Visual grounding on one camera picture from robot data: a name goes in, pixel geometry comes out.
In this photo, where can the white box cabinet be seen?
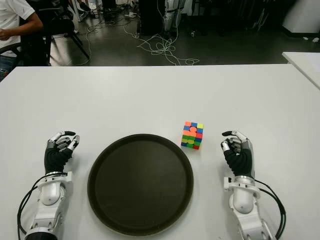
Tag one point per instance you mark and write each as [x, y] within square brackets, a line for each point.
[302, 15]

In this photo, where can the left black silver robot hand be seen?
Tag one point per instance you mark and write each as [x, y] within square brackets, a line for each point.
[56, 157]

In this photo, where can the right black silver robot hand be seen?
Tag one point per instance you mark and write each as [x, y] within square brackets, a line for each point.
[240, 162]

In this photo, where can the dark brown round plate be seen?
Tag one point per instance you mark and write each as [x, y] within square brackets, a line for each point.
[140, 185]

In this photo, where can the person in white shirt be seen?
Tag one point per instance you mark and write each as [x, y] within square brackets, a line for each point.
[12, 17]

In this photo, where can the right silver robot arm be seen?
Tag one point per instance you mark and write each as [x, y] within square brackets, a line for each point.
[243, 200]

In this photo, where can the black cabinet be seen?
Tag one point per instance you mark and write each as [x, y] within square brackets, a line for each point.
[151, 17]

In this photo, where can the black office chair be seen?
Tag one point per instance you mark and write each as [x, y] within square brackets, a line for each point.
[57, 25]

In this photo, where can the white side table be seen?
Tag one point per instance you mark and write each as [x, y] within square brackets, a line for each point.
[305, 65]

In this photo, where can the multicoloured Rubik's cube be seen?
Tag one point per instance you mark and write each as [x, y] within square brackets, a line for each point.
[192, 136]

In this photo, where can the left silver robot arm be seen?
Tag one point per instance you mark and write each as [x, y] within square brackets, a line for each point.
[50, 195]

